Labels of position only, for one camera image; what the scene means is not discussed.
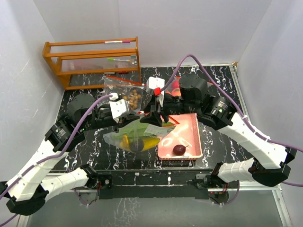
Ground purple passion fruit front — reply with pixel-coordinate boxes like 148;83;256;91
173;144;187;156

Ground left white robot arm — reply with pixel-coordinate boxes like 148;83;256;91
0;93;139;216

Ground pink plastic basket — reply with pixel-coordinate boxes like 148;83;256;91
157;113;202;161

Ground pink white marker pen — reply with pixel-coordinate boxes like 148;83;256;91
104;40;131;44

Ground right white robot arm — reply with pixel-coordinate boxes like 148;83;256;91
141;74;297;188

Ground wooden shelf rack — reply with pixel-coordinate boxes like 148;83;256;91
42;36;142;90

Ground green cucumber leaf vegetable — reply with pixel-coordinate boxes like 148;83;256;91
111;124;147;139

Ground yellow bananas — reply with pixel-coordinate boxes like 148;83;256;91
120;135;160;153

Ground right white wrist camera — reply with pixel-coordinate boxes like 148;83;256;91
146;77;165;107

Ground green marker pen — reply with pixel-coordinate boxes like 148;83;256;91
107;58;131;62

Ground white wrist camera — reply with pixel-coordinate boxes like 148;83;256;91
146;77;165;107
109;93;130;123

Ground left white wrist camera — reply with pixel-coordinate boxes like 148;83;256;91
109;93;130;123

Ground clear zip bag orange zipper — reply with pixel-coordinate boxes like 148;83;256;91
165;74;212;101

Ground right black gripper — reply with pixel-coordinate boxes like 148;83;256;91
139;93;199;126

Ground longan bunch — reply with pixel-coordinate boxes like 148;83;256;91
122;88;143;112

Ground dark mangosteen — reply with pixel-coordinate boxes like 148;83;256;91
129;139;144;153

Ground orange peach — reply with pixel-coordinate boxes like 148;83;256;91
171;89;181;96

